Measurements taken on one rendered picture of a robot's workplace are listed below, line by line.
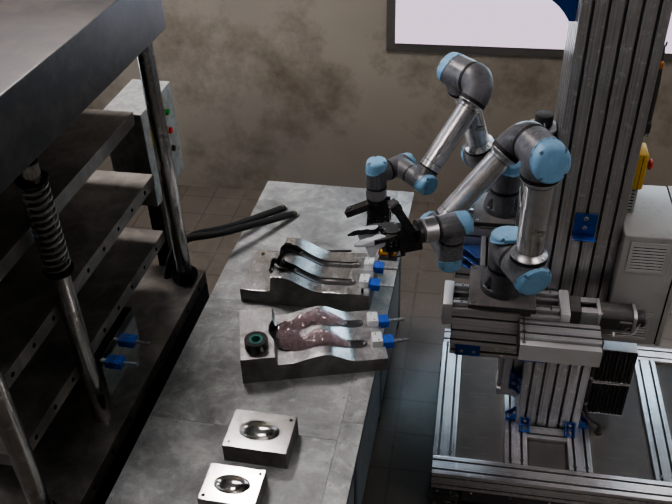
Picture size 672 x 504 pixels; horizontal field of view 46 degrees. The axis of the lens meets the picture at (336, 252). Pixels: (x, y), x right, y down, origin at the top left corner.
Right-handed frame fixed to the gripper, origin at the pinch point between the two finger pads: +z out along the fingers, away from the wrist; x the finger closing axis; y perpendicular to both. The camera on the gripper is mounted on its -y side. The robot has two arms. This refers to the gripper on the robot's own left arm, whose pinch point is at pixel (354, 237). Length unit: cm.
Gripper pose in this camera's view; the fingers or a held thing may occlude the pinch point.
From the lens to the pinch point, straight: 224.7
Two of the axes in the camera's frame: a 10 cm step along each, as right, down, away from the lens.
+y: 0.7, 8.7, 4.8
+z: -9.6, 1.9, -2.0
